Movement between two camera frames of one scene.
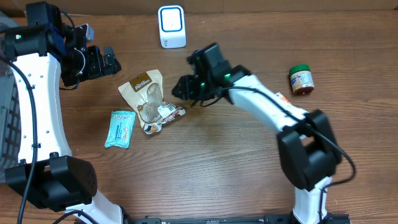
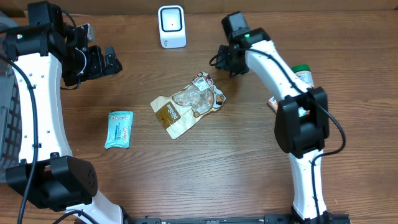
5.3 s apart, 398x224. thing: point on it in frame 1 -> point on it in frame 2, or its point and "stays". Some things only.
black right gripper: x=189 y=84 -> x=223 y=62
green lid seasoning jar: x=301 y=79 stays
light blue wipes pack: x=120 y=129 stays
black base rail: x=267 y=219 stays
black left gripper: x=99 y=69 stays
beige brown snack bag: x=145 y=92 -> x=178 y=111
